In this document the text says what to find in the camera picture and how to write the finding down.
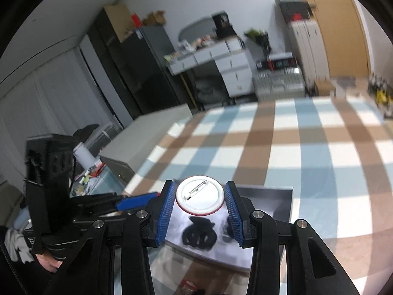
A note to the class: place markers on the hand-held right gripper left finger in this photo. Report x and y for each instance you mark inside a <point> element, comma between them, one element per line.
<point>161,218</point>

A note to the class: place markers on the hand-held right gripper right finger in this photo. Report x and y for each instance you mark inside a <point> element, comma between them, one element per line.
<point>235,218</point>

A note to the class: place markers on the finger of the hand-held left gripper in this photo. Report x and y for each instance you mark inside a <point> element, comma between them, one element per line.
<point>138,201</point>
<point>92,218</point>

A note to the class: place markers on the grey jewelry box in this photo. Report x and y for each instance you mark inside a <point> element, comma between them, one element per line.
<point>270,202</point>

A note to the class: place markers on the white round pin badge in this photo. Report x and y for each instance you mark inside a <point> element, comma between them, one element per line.
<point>199,196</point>

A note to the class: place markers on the person's left hand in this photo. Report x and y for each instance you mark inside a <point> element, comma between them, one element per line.
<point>50,261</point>

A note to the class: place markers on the cluttered side table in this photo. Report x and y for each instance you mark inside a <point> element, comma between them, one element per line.
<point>101,181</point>

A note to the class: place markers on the white bottle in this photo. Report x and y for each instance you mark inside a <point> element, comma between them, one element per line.
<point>84,155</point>

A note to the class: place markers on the grey white cloth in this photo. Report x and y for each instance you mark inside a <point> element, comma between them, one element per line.
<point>17,245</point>

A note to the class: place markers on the grey storage box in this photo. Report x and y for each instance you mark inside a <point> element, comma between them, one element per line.
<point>144,135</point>

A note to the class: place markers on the black cloth pile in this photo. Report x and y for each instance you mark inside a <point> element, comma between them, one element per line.
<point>86,130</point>

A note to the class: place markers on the plaid blanket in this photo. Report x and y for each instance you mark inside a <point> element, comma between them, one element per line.
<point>276,147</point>

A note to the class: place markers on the white curtain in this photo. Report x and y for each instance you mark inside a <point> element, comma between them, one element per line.
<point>46,98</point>

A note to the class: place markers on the white bag under table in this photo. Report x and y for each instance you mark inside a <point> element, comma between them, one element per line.
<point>210,89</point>

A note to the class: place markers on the dark grey refrigerator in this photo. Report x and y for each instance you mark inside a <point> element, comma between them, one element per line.
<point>147,67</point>

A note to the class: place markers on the silver suitcase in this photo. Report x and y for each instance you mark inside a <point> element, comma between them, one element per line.
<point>279,84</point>

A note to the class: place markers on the black wardrobe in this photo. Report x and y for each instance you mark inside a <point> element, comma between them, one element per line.
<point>101,55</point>

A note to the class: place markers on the white dressing table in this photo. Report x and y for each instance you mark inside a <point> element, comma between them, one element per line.
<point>236,70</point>

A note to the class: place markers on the small black device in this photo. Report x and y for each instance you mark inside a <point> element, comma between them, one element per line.
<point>262,64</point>

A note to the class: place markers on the small cardboard box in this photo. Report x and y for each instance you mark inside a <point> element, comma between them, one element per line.
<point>324,87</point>

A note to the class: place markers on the black red box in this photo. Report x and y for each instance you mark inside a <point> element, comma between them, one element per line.
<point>281,61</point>

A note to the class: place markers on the clutter on dressing table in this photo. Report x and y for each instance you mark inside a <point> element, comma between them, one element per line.
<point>199,43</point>

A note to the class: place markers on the flat cardboard box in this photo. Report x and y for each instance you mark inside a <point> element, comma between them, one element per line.
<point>118,21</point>

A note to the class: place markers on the red carton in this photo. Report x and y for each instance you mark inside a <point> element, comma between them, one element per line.
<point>136,20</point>

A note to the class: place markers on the bouquet in dark wrapping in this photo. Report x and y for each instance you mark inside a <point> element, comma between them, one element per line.
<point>259,38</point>

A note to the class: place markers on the white upright suitcase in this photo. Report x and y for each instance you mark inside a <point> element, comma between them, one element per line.
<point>308,52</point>

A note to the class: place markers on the arched mirror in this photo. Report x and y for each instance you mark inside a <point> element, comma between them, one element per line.
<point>196,27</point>

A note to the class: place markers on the wooden shoe rack with shoes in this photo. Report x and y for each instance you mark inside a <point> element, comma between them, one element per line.
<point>382,93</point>

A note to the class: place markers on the black stacked containers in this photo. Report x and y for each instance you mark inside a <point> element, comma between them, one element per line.
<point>223,24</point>

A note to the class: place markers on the wooden door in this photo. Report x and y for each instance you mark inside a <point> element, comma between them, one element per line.
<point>334,24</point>

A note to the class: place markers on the black shoebox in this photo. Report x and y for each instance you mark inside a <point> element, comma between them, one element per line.
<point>294,6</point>

